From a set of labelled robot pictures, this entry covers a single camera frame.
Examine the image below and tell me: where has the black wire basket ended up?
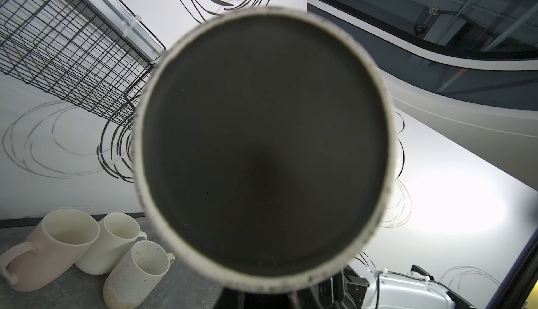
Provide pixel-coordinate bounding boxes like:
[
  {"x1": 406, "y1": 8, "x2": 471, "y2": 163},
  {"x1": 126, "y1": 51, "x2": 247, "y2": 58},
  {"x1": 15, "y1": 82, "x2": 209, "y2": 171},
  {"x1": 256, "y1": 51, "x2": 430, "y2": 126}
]
[{"x1": 1, "y1": 0, "x2": 165, "y2": 127}]

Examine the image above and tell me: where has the large white mug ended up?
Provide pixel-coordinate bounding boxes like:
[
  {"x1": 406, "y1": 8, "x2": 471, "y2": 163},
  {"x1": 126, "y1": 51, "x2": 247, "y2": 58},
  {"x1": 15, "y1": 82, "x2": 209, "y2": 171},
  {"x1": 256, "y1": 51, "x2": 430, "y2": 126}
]
[{"x1": 75, "y1": 212, "x2": 147, "y2": 275}]

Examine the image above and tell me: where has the black mug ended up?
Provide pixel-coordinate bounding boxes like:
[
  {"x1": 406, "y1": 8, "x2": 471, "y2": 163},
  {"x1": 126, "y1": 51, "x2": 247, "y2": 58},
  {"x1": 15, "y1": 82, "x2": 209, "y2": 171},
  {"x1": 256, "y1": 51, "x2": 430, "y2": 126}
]
[{"x1": 132, "y1": 7, "x2": 397, "y2": 308}]

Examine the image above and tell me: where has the pink mug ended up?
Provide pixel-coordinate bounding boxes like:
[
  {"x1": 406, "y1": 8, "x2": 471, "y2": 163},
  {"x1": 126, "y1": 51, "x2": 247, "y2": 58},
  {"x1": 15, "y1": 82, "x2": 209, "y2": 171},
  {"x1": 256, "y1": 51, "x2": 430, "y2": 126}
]
[{"x1": 1, "y1": 209, "x2": 100, "y2": 292}]

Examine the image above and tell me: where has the cream speckled mug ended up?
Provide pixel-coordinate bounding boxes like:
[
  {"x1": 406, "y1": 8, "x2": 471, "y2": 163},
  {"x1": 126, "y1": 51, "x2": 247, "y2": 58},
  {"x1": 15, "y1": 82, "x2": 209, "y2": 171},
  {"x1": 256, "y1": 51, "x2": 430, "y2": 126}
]
[{"x1": 102, "y1": 240, "x2": 175, "y2": 308}]

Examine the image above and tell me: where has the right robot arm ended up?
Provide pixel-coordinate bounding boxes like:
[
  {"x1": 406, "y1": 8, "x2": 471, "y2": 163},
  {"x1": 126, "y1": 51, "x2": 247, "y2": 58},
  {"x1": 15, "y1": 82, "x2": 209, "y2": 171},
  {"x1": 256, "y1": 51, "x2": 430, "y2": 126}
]
[{"x1": 344, "y1": 260, "x2": 476, "y2": 308}]

